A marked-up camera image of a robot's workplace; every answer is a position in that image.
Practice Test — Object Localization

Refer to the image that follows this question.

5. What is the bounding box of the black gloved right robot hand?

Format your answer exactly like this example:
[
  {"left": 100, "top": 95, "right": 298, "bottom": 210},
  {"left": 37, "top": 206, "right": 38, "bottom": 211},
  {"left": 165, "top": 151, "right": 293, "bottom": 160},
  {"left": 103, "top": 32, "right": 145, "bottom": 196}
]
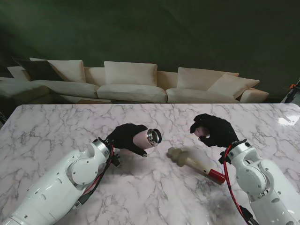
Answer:
[{"left": 189, "top": 113, "right": 240, "bottom": 148}]

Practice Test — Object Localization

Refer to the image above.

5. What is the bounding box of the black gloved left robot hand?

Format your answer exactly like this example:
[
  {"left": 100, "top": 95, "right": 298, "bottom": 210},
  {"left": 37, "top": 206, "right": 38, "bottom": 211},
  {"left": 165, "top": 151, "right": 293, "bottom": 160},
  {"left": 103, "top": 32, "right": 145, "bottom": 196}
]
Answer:
[{"left": 106, "top": 123, "right": 149, "bottom": 158}]

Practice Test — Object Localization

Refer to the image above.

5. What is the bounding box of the pink thermos lid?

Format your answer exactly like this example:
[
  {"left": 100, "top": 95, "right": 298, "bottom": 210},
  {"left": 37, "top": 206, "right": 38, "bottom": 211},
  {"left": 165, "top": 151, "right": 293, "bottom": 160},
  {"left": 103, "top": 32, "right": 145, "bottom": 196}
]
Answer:
[{"left": 195, "top": 126, "right": 210, "bottom": 138}]

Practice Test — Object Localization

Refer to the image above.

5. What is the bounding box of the pink thermos bottle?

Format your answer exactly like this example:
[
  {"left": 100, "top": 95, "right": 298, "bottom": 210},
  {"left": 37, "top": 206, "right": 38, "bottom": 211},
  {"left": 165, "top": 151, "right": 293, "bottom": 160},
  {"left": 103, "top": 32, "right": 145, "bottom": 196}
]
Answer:
[{"left": 132, "top": 128, "right": 163, "bottom": 151}]

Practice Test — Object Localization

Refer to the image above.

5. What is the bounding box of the sponge cup brush red handle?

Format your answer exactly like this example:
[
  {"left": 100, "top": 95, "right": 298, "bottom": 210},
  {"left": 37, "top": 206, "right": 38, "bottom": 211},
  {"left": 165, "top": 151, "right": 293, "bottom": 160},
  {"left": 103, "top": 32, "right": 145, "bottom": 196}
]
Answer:
[{"left": 167, "top": 147, "right": 226, "bottom": 185}]

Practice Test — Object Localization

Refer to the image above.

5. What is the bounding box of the cream fabric sofa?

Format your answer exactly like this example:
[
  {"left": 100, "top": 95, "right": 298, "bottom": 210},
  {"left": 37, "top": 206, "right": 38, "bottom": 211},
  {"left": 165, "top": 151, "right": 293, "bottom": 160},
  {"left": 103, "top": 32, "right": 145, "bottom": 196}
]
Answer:
[{"left": 0, "top": 57, "right": 270, "bottom": 105}]

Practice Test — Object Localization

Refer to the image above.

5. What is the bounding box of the tilted cream throw cushion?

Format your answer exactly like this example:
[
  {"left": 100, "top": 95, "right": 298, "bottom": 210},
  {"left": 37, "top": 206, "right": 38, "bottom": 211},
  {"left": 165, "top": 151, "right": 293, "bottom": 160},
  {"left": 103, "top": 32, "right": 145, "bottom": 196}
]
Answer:
[{"left": 207, "top": 73, "right": 261, "bottom": 99}]

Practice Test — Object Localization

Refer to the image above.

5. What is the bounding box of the wide cream back cushion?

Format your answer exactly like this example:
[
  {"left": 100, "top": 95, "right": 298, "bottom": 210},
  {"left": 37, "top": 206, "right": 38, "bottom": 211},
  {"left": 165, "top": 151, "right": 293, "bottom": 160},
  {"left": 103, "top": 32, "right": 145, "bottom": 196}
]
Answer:
[{"left": 104, "top": 61, "right": 158, "bottom": 86}]

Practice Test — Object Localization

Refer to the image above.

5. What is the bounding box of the white device with orange part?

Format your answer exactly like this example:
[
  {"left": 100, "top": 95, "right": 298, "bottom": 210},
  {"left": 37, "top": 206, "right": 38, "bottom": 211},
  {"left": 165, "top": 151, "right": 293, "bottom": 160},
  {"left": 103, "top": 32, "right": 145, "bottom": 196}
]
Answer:
[{"left": 280, "top": 79, "right": 300, "bottom": 104}]

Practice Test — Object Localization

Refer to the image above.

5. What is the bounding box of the dark brown cushion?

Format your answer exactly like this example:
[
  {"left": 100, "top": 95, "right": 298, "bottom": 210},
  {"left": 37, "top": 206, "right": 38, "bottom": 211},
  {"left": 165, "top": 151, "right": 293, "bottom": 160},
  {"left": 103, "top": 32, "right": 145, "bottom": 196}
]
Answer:
[{"left": 13, "top": 58, "right": 64, "bottom": 82}]

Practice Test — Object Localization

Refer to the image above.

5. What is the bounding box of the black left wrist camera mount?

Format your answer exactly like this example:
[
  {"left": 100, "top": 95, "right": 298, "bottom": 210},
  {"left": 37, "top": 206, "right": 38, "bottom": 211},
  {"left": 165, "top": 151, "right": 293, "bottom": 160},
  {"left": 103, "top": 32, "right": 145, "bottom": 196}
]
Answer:
[{"left": 112, "top": 152, "right": 122, "bottom": 168}]

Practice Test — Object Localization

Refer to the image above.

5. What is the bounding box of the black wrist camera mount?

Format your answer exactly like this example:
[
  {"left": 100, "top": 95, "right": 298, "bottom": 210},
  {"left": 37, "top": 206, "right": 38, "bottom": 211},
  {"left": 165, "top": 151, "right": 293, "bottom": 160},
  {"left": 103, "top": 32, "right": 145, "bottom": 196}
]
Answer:
[
  {"left": 218, "top": 151, "right": 228, "bottom": 165},
  {"left": 112, "top": 152, "right": 122, "bottom": 168}
]

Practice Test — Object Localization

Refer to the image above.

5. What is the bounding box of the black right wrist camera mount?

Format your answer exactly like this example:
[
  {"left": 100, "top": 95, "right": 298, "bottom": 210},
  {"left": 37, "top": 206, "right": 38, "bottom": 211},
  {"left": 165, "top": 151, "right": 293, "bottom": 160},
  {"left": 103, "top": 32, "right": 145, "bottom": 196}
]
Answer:
[{"left": 218, "top": 151, "right": 228, "bottom": 165}]

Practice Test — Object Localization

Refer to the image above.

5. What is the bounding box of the red black left arm cable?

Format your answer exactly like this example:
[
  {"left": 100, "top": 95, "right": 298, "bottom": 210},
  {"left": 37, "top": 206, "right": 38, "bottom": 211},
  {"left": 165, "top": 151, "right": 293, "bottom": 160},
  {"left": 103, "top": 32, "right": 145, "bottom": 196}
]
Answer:
[{"left": 75, "top": 144, "right": 116, "bottom": 210}]

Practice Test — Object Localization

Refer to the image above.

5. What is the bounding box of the red black arm cable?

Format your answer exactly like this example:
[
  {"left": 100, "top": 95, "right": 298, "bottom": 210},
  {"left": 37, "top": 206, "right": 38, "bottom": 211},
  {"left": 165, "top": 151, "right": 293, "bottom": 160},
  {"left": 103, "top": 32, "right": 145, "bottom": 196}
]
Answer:
[
  {"left": 220, "top": 145, "right": 256, "bottom": 225},
  {"left": 75, "top": 144, "right": 116, "bottom": 210}
]

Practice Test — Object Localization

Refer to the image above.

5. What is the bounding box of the red black right arm cable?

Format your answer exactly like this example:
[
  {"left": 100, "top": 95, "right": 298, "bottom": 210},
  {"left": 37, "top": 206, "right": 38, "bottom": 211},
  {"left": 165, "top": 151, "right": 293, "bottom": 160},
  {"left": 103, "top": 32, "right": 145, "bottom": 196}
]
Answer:
[{"left": 220, "top": 145, "right": 256, "bottom": 225}]

